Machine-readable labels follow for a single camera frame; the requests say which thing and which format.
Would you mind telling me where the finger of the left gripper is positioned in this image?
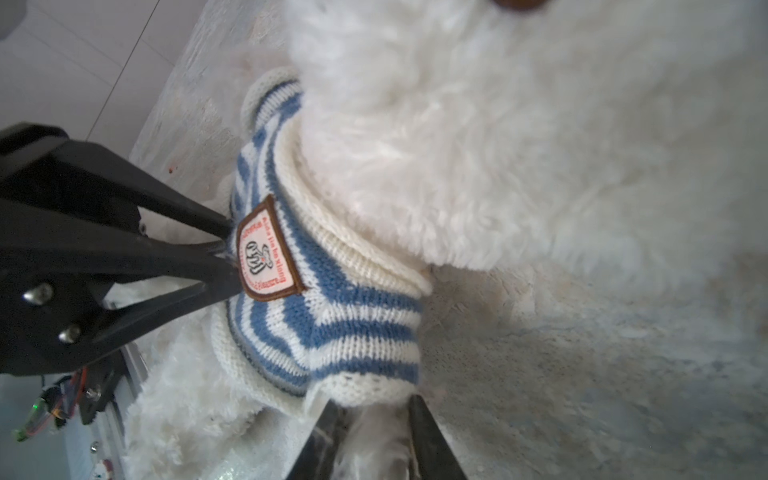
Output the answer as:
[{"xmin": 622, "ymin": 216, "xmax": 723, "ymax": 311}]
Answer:
[
  {"xmin": 1, "ymin": 200, "xmax": 242, "ymax": 375},
  {"xmin": 1, "ymin": 123, "xmax": 232, "ymax": 238}
]

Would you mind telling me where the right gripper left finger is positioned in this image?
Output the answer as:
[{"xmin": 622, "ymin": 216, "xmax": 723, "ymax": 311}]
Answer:
[{"xmin": 285, "ymin": 401, "xmax": 348, "ymax": 480}]

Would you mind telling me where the white teddy bear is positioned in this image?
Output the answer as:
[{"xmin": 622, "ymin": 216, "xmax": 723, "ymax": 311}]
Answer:
[{"xmin": 123, "ymin": 1, "xmax": 767, "ymax": 479}]

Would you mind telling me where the left green circuit board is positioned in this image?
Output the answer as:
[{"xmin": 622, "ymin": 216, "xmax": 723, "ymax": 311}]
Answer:
[{"xmin": 13, "ymin": 367, "xmax": 87, "ymax": 443}]

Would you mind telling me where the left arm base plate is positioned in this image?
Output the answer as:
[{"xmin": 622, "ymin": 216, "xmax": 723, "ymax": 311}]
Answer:
[{"xmin": 78, "ymin": 351, "xmax": 128, "ymax": 425}]

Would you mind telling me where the blue white striped sweater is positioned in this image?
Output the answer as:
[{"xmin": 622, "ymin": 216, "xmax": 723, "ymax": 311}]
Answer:
[{"xmin": 212, "ymin": 67, "xmax": 432, "ymax": 415}]

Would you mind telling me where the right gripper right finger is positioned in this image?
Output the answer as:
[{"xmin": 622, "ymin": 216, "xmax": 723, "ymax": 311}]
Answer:
[{"xmin": 408, "ymin": 395, "xmax": 467, "ymax": 480}]

